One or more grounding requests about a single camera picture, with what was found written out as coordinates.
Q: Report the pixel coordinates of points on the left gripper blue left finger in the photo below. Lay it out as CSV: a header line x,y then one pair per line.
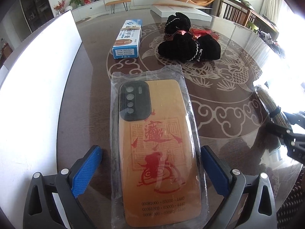
x,y
40,209

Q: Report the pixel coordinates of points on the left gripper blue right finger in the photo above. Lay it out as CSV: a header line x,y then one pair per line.
x,y
259,208

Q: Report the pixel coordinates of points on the orange phone case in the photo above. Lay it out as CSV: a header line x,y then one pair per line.
x,y
157,177

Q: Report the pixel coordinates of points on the blue white medicine box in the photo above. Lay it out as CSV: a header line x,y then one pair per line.
x,y
128,40

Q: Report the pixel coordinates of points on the black velvet scrunchie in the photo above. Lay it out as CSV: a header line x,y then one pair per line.
x,y
177,22
185,48

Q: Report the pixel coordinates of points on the red snack packet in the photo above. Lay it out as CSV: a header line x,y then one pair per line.
x,y
196,33

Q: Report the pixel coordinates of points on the cotton swabs plastic bag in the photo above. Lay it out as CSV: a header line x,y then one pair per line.
x,y
270,102

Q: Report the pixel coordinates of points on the white storage bin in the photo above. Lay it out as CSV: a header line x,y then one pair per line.
x,y
31,97

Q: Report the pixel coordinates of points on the wooden dining chair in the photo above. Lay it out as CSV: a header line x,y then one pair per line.
x,y
241,14

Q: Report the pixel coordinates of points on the white tv cabinet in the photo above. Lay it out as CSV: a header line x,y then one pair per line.
x,y
106,7

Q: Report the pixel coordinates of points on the red flowers in white vase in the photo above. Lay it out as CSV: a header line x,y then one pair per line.
x,y
60,7

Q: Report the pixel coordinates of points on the white flat gift box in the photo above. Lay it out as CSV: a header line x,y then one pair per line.
x,y
165,8

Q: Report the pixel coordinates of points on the green potted plant left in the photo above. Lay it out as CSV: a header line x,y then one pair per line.
x,y
77,3

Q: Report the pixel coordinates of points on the wooden bench stool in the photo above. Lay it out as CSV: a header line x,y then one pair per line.
x,y
113,4

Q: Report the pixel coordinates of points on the dark glass display cabinet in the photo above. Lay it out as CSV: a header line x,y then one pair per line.
x,y
36,12

